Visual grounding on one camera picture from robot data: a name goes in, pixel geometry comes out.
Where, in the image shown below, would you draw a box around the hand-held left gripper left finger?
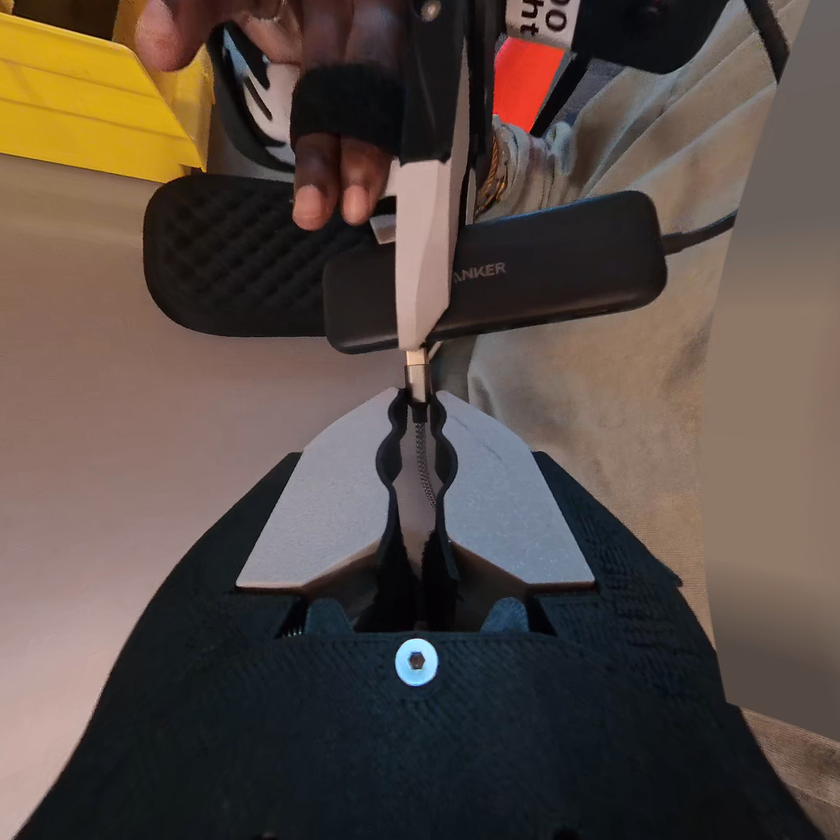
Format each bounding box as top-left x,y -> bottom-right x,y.
235,387 -> 421,624

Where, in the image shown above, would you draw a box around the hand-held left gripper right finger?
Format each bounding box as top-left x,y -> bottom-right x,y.
422,390 -> 597,626

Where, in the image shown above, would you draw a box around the braided grey usb cable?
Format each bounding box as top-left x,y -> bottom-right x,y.
402,348 -> 439,516

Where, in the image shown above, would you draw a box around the slim black usb hub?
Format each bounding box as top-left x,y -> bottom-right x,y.
322,189 -> 669,357

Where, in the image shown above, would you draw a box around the person's right hand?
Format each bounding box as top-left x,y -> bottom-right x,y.
133,0 -> 409,232

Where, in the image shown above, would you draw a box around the black quilted pad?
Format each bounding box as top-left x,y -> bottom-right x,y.
142,172 -> 398,340

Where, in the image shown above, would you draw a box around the yellow plastic bin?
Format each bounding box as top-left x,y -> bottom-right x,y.
0,0 -> 216,186

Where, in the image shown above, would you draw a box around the gold and pearl bracelets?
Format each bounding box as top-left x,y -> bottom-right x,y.
474,117 -> 521,221

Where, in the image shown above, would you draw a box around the slim hub black cable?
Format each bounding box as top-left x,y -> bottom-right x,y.
658,211 -> 737,256

